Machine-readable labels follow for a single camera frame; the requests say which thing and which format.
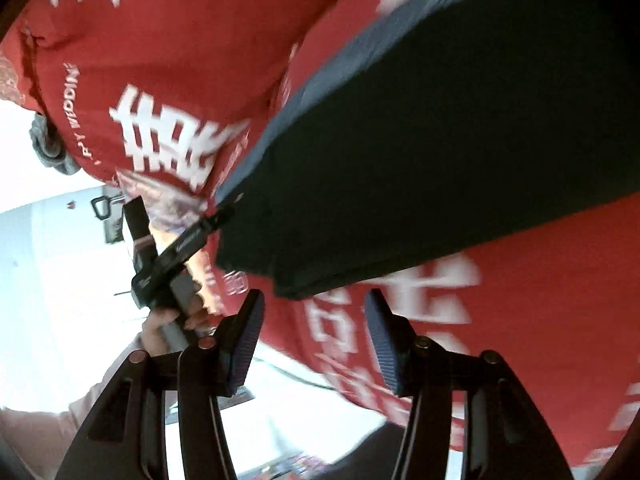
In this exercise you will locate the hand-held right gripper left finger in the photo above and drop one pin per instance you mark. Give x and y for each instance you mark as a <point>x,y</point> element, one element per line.
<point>244,347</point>

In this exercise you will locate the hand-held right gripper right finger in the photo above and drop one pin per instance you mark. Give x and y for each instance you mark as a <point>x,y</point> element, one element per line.
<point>385,347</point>

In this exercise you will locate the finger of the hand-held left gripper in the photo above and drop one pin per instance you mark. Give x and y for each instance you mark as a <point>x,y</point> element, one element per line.
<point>217,220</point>

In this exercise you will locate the dark pants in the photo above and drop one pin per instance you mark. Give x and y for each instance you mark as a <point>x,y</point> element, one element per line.
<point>425,160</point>

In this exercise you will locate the person's left hand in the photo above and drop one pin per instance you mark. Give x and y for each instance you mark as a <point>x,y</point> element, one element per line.
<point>160,327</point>

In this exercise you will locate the orange cloth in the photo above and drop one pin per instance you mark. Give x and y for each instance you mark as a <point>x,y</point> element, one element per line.
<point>195,275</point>

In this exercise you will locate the grey knitted cloth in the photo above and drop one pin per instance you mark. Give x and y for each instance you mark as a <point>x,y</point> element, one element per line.
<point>47,145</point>

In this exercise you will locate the red printed sofa cover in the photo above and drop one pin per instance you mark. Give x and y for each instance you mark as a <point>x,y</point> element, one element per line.
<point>150,35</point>

